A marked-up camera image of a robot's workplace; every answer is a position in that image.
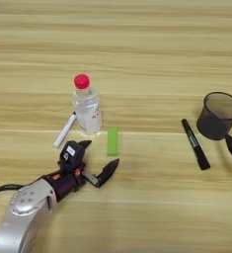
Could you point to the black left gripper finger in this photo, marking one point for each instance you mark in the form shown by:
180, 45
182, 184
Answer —
107, 171
85, 143

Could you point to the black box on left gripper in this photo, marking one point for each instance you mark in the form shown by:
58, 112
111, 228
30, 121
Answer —
71, 154

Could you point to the black marker pen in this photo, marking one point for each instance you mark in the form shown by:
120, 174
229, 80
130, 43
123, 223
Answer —
194, 143

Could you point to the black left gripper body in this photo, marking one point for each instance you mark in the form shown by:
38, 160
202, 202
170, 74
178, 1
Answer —
66, 184

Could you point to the black mesh pen cup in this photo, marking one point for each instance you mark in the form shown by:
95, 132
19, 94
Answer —
213, 126

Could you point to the white marker pen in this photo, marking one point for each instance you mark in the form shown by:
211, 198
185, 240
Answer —
63, 133

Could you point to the green rectangular block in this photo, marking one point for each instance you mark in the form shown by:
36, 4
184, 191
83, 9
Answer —
113, 141

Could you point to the clear bottle with red cap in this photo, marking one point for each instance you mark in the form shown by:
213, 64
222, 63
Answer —
87, 108

